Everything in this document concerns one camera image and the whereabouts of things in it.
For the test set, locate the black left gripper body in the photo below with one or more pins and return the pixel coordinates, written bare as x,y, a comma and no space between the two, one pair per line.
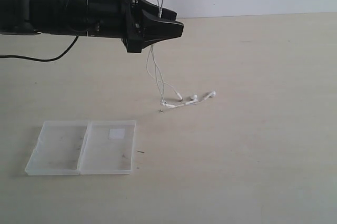
114,19

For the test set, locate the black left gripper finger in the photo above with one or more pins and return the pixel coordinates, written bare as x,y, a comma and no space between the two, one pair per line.
155,29
155,10

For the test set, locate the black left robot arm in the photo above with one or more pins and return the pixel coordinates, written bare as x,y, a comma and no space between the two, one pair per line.
138,23

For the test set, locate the clear plastic storage case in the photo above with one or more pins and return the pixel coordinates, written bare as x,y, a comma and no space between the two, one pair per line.
71,148

